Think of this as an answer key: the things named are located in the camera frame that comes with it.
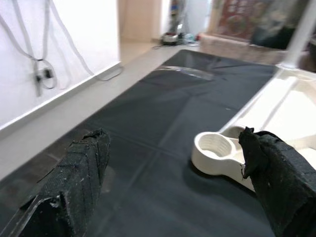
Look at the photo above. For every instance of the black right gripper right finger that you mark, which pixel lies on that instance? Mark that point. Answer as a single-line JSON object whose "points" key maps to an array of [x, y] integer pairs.
{"points": [[281, 177]]}

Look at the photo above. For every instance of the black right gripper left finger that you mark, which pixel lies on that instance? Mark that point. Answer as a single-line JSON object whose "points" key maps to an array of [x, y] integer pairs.
{"points": [[71, 177]]}

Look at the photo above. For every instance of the white plastic table leg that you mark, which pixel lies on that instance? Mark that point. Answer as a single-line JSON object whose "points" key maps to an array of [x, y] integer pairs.
{"points": [[271, 98], [300, 32]]}

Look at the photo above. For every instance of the cream plastic children table top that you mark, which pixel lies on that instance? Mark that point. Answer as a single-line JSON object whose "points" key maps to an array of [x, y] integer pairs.
{"points": [[214, 160]]}

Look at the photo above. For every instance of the black power adapter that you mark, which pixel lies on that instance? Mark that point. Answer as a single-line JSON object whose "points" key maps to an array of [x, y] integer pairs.
{"points": [[47, 73]]}

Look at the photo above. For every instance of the beige patterned cloth cover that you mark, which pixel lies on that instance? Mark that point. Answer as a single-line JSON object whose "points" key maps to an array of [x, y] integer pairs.
{"points": [[234, 45]]}

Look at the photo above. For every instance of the black plastic bag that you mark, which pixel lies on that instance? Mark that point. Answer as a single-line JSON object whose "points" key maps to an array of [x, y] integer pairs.
{"points": [[274, 32]]}

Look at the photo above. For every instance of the small floor appliance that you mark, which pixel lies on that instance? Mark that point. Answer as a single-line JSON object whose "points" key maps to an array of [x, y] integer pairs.
{"points": [[170, 38]]}

